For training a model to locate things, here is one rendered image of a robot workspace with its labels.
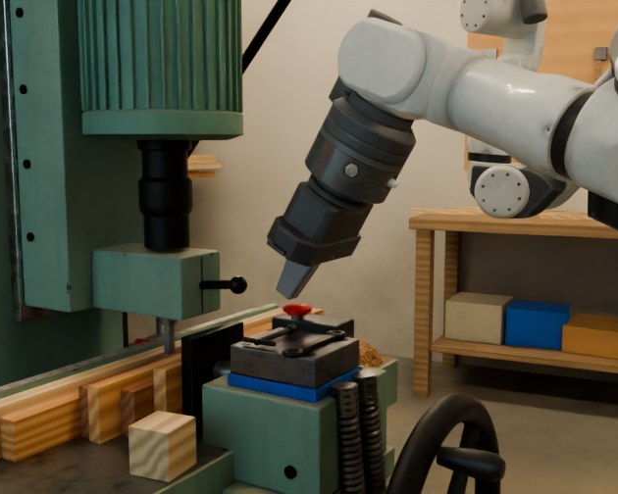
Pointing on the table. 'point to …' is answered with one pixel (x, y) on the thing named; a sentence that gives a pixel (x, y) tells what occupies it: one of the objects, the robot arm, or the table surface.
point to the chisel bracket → (155, 281)
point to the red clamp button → (297, 309)
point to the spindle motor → (161, 69)
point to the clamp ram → (206, 362)
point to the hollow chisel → (169, 339)
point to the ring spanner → (313, 344)
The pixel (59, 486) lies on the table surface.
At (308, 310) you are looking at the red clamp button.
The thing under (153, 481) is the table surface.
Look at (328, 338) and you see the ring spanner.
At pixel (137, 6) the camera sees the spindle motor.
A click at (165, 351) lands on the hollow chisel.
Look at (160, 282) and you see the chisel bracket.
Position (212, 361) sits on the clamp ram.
